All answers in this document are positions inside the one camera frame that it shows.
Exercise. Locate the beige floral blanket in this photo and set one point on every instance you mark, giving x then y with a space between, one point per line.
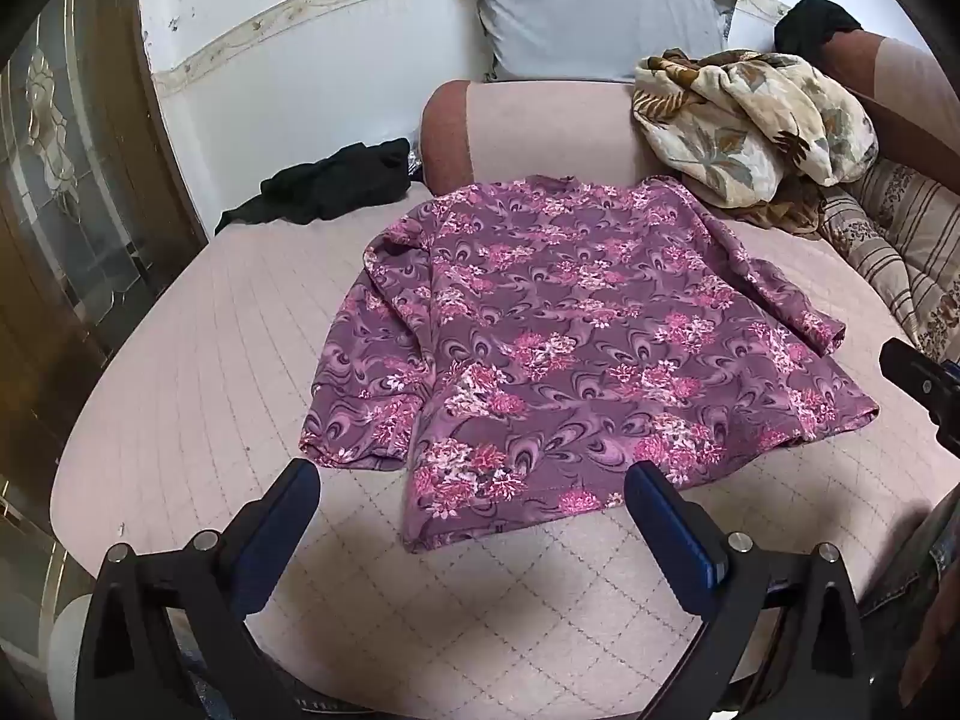
742 120

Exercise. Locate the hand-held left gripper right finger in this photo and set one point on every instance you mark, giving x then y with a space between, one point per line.
667 517

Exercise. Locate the pink brown bolster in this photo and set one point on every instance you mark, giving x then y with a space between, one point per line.
525 127

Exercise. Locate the crumpled black garment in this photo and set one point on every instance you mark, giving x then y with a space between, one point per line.
337 184

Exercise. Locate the grey pillow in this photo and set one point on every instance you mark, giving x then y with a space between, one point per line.
592 15

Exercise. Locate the person's blue jeans leg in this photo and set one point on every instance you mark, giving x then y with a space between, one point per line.
911 562

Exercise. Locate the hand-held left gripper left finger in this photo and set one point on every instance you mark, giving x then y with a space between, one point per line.
281 510

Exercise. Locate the wooden glass-panel door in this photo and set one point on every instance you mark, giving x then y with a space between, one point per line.
67 202

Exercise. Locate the purple floral shirt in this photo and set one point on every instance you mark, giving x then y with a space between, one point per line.
570 330

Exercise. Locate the striped beige cushion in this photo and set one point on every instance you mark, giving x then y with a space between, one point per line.
900 240

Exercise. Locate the black cloth on bolster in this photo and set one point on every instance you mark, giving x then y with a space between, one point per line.
814 26

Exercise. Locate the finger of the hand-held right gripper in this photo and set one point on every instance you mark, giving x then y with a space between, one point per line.
919 379

